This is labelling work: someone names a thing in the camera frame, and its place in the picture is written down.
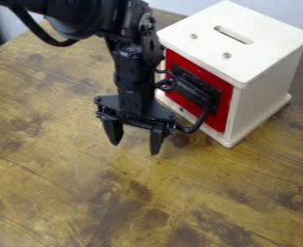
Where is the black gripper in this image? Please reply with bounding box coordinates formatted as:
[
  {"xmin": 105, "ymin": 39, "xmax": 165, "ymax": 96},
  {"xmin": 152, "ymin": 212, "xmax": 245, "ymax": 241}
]
[{"xmin": 94, "ymin": 48, "xmax": 175, "ymax": 155}]

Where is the black drawer handle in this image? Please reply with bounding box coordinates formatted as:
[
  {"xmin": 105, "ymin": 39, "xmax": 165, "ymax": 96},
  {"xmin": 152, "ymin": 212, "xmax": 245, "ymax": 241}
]
[{"xmin": 154, "ymin": 63, "xmax": 221, "ymax": 134}]

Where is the red drawer front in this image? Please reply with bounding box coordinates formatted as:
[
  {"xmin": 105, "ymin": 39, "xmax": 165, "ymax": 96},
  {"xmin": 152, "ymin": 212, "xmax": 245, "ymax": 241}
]
[{"xmin": 165, "ymin": 49, "xmax": 233, "ymax": 132}]

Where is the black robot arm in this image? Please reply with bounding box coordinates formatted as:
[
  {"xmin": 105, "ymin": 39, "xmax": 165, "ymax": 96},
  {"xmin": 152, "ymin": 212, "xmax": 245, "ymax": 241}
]
[{"xmin": 0, "ymin": 0, "xmax": 175, "ymax": 154}]

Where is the white wooden box cabinet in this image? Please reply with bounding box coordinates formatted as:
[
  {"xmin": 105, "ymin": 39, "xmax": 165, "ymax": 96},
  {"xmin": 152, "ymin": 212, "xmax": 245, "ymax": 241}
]
[{"xmin": 158, "ymin": 0, "xmax": 303, "ymax": 148}]

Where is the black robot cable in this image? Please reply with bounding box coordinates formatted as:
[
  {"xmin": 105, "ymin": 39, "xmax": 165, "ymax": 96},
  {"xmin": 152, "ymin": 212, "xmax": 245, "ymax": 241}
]
[{"xmin": 10, "ymin": 8, "xmax": 80, "ymax": 48}]

